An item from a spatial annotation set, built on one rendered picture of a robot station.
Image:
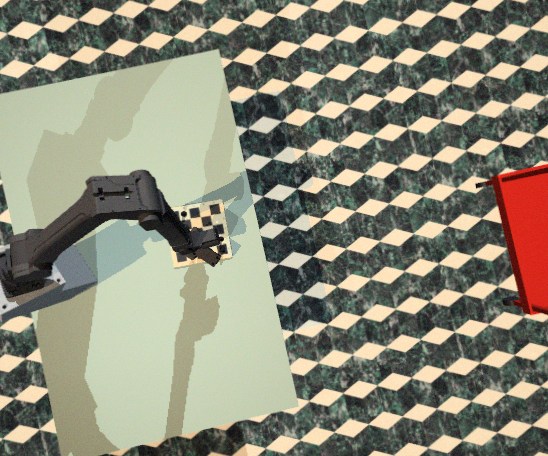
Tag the cream and dark blue chessboard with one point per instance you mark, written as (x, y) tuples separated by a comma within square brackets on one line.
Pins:
[(206, 215)]

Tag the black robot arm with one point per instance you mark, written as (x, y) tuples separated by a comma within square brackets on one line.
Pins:
[(33, 256)]

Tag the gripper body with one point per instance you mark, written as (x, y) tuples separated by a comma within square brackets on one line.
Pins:
[(193, 229)]

